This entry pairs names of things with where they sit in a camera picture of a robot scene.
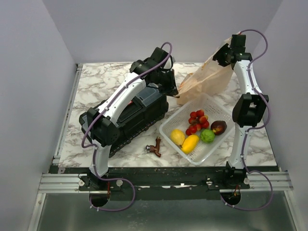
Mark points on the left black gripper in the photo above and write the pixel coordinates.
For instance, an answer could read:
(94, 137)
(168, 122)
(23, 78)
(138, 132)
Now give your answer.
(171, 89)

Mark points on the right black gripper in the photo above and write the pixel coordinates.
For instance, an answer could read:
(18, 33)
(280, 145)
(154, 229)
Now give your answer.
(218, 56)

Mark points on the orange plastic bag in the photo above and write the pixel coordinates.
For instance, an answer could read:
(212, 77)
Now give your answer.
(210, 78)

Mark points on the red fake cherry tomatoes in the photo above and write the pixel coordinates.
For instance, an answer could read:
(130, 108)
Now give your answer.
(198, 120)

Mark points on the yellow fake lemon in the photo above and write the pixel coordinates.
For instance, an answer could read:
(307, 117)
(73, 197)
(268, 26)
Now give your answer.
(178, 137)

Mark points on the yellow orange fake fruit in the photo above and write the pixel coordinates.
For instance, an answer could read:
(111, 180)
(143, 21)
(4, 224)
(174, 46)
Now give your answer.
(189, 144)

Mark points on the green fake fruit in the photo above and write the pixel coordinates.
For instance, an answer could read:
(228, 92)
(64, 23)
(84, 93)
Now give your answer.
(207, 136)

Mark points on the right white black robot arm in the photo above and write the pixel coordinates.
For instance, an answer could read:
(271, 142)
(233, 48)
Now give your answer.
(248, 111)

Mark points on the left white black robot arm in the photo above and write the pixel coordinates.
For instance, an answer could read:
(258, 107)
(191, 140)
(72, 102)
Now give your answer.
(157, 69)

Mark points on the dark red fake plum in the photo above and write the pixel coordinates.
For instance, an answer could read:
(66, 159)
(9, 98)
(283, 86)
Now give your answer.
(218, 127)

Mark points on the black plastic toolbox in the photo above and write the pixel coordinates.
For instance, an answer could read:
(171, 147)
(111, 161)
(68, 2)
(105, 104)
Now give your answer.
(145, 109)

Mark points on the clear plastic basket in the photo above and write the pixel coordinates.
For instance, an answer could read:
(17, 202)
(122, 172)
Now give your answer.
(179, 120)

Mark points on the brown metal faucet tap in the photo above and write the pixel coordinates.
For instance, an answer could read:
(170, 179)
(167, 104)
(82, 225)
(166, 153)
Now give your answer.
(154, 148)

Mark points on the aluminium mounting rail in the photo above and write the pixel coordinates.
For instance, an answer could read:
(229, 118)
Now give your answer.
(71, 183)

